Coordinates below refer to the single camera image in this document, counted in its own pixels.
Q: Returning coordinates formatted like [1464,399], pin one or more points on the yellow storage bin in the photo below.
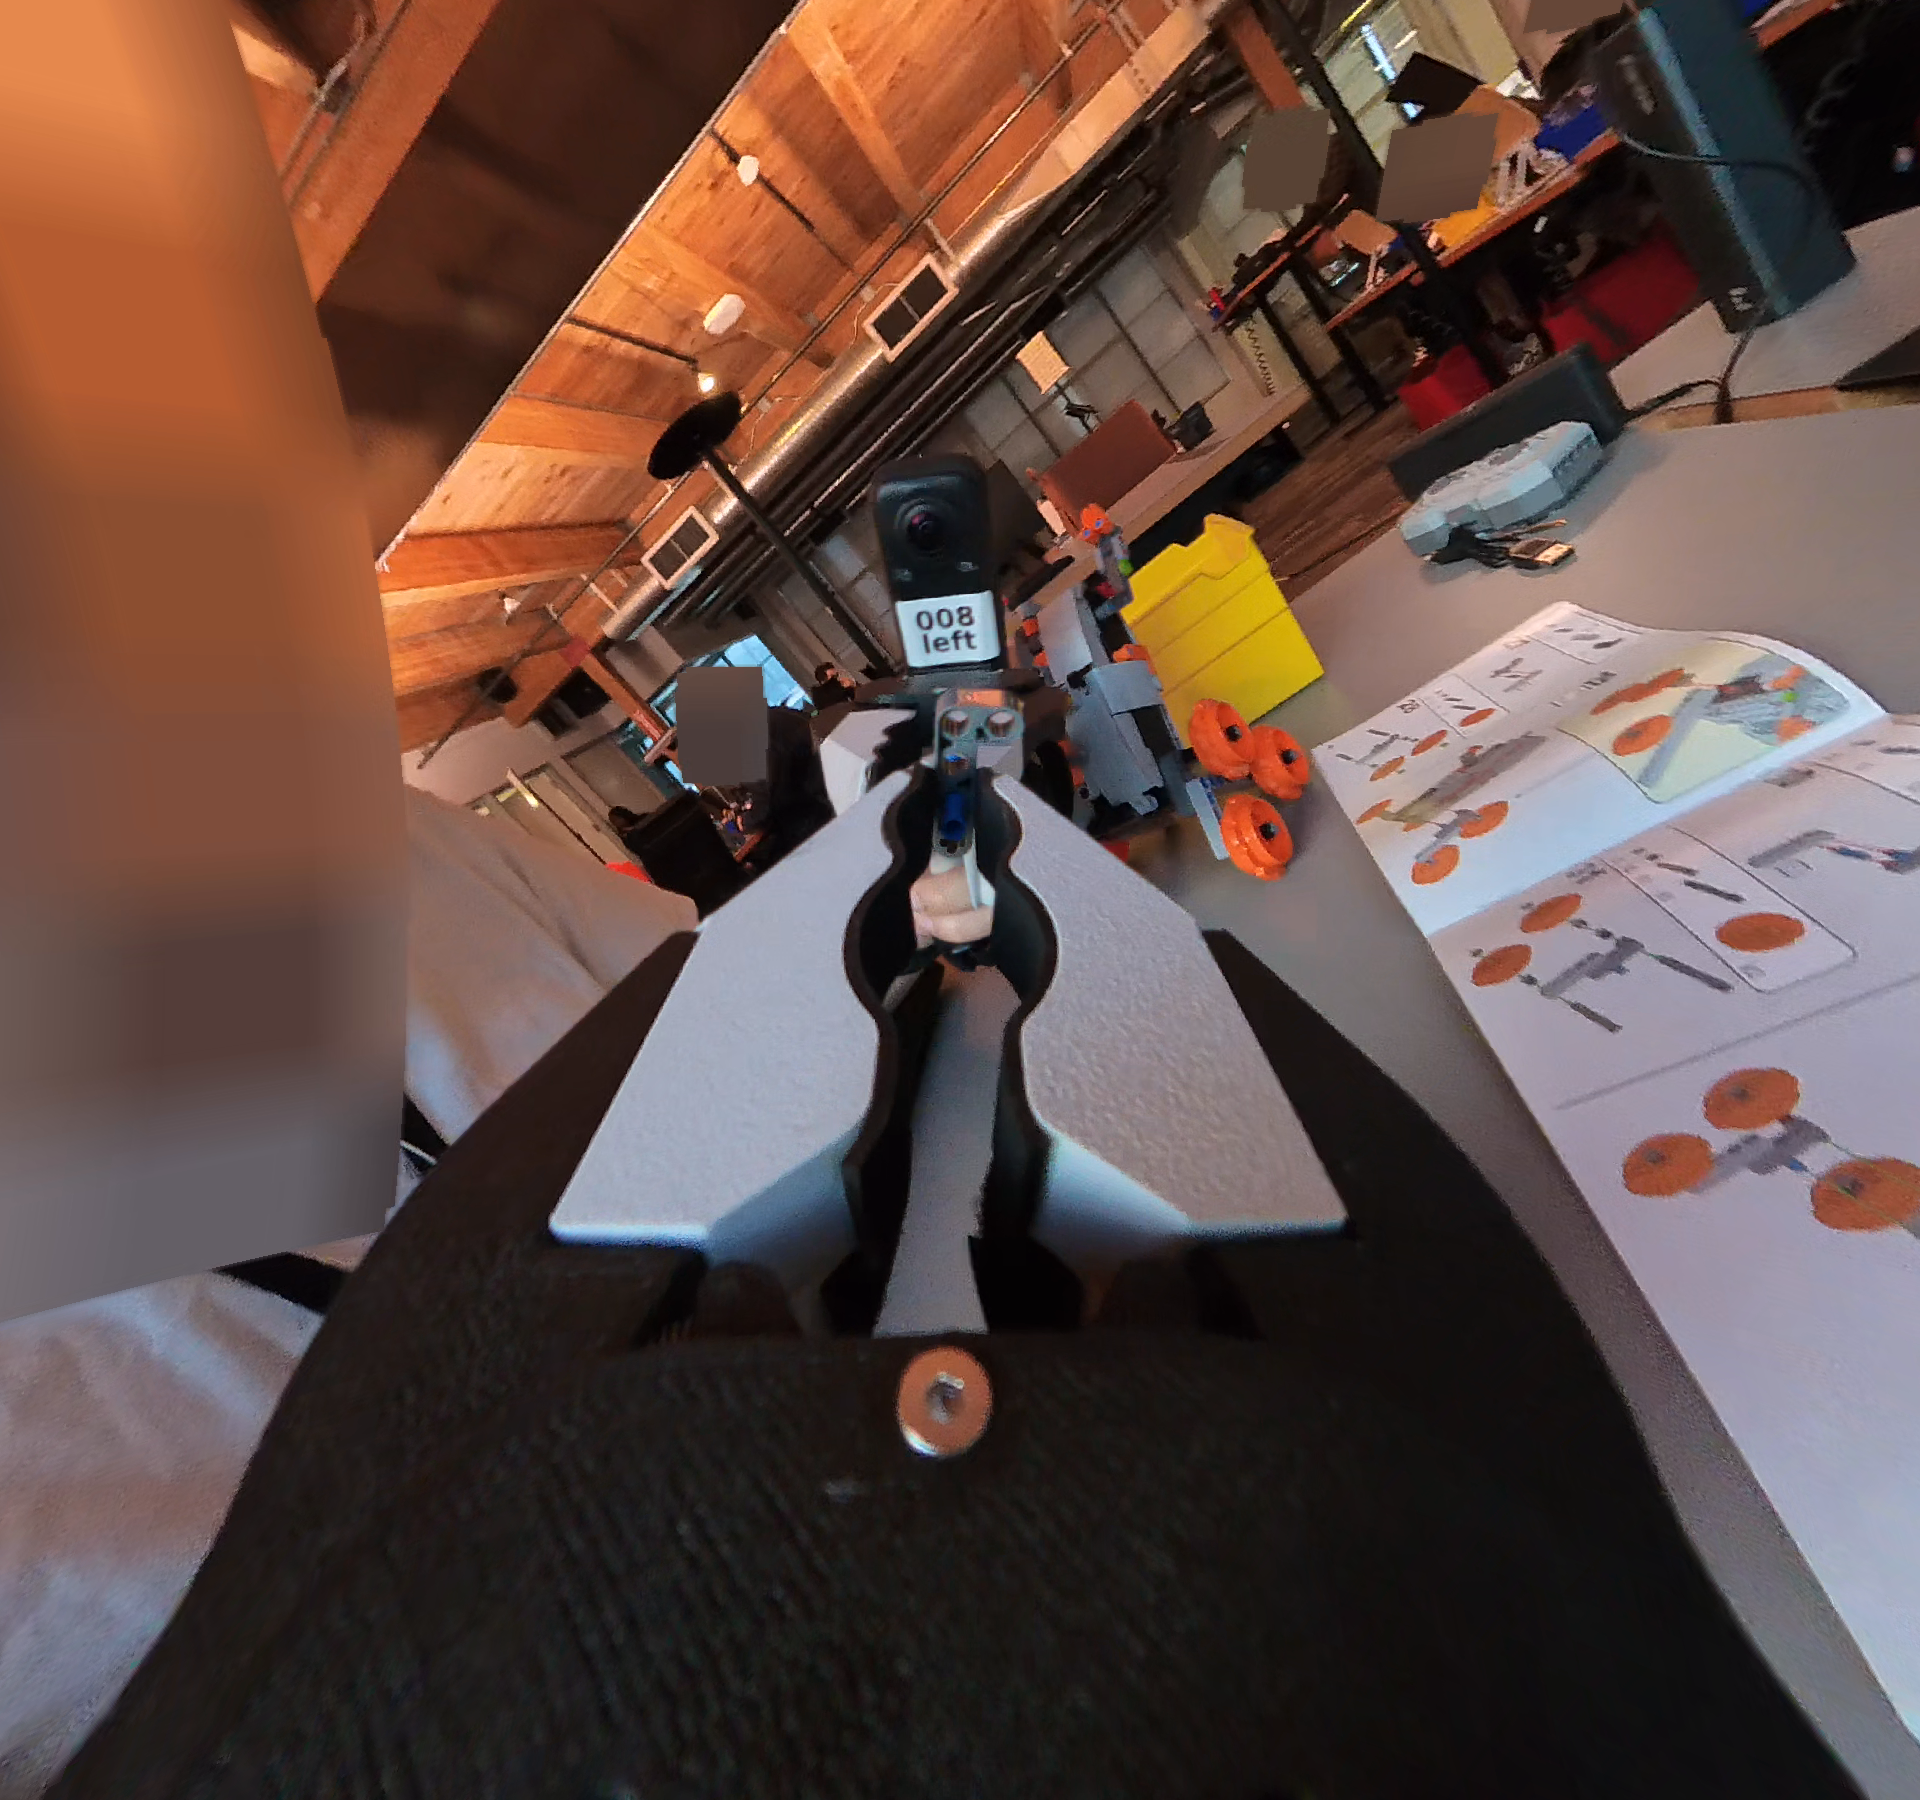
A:
[1223,622]

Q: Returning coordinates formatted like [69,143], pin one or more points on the dark computer tower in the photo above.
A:
[1724,135]

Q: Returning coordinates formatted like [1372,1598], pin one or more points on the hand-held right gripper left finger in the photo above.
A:
[735,1064]

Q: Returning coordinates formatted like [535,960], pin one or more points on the white air vent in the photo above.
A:
[908,308]

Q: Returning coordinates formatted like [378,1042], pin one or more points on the black rectangular box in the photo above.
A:
[1515,404]

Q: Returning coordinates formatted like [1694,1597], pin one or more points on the grey and orange toy robot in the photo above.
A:
[1111,721]

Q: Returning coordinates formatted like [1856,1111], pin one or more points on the wooden work table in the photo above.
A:
[1515,180]

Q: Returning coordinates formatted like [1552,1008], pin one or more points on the person's left hand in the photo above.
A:
[953,912]

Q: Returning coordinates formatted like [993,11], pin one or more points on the large red storage bin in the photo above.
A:
[1628,292]

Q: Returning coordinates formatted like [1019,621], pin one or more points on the brown board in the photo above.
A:
[1102,459]

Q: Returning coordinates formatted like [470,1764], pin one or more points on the orange toy wheel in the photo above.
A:
[1280,762]
[1223,739]
[1254,836]

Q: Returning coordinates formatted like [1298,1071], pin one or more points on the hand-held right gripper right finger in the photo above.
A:
[1171,1064]

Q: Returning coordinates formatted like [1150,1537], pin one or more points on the silver air duct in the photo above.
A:
[841,391]

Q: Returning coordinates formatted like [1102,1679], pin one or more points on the grey desk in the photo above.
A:
[1500,554]

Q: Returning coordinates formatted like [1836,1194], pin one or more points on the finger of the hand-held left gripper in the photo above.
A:
[867,753]

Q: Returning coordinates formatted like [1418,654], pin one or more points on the blue connector pin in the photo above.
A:
[955,810]

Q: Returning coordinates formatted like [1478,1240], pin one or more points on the open white instruction booklet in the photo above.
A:
[1724,931]

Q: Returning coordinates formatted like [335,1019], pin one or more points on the grey angled building beam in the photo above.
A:
[979,723]

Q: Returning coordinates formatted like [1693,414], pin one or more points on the neighbouring desk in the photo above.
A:
[1801,314]

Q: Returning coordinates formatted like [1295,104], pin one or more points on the light background table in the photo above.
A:
[1214,459]

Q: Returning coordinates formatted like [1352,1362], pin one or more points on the white round ceiling lamp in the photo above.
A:
[725,314]

